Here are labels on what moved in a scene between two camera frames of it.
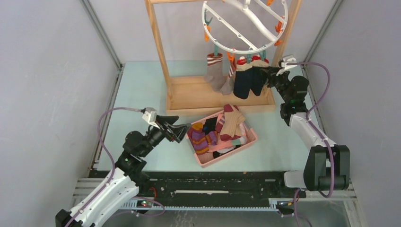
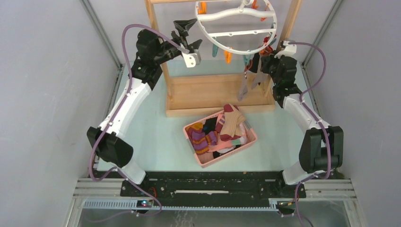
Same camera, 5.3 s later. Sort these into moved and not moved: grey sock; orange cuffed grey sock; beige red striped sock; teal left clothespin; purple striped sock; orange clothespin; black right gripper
Moved: black right gripper; orange clothespin; orange cuffed grey sock; grey sock
Not moved: purple striped sock; beige red striped sock; teal left clothespin
